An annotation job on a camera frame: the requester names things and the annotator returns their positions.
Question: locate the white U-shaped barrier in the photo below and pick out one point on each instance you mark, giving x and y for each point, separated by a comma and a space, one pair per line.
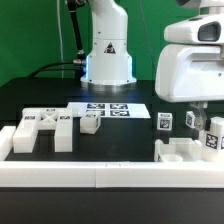
105, 175

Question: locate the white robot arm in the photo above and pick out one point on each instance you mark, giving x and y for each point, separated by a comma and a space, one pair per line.
109, 65

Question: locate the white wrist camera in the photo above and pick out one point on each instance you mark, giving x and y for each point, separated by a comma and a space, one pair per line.
197, 30

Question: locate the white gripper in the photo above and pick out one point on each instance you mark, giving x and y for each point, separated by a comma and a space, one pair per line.
187, 73

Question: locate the white tagged cube right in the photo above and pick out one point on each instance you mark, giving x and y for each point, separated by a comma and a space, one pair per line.
190, 119

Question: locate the white tagged cube left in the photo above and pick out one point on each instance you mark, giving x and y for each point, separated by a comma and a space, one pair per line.
164, 121

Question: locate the white chair back frame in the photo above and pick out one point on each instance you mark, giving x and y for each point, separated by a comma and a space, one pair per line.
58, 120

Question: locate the white tagged cube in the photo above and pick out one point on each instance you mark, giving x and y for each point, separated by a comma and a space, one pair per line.
164, 121
190, 119

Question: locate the white chair seat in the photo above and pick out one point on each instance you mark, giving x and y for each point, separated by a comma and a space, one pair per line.
178, 150

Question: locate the white marker sheet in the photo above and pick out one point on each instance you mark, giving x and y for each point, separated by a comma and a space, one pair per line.
111, 110

